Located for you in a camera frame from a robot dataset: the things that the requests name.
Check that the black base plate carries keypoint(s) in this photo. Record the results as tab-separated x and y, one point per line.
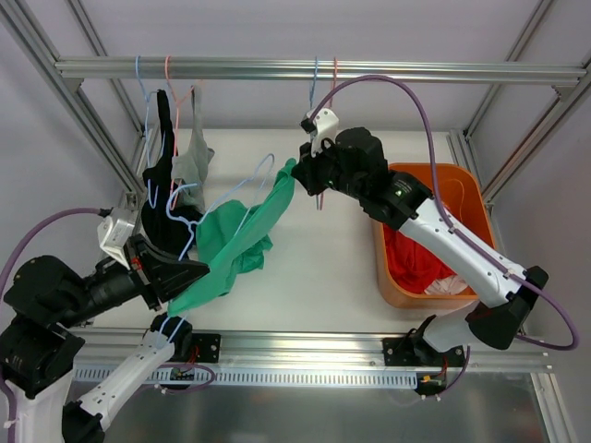
205	348
402	351

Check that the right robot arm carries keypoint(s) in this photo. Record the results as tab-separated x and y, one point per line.
354	164

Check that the orange plastic basket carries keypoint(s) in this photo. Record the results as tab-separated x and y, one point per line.
460	194

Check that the red tank top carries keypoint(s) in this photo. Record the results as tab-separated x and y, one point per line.
411	265

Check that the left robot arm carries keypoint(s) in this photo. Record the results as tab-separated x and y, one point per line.
38	348

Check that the green tank top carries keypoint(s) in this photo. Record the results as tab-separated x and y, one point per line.
232	239

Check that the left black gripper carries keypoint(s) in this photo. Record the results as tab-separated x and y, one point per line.
142	270

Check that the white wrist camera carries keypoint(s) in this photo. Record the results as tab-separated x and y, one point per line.
113	233
320	126

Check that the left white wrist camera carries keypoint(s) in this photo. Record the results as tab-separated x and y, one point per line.
113	233

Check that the aluminium hanging rail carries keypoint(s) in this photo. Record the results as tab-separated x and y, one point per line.
177	67

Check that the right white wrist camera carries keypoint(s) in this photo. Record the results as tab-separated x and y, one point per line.
320	126

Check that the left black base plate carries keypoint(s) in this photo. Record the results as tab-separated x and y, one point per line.
205	348

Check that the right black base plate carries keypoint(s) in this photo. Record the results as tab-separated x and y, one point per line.
402	351

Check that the blue hanger of black top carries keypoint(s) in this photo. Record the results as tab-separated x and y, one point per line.
152	193

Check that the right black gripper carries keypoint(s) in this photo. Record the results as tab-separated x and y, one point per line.
315	169

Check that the slotted cable duct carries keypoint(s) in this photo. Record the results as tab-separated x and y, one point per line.
381	378

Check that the black tank top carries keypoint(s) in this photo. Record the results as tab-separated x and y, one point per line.
166	225

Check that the blue hanger of green top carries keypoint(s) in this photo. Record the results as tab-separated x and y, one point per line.
231	237

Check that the front aluminium rail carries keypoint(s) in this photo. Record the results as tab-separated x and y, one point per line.
308	350

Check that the grey tank top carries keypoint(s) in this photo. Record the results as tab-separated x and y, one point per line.
191	167

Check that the blue hanger of red top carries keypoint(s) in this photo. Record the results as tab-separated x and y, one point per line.
313	83

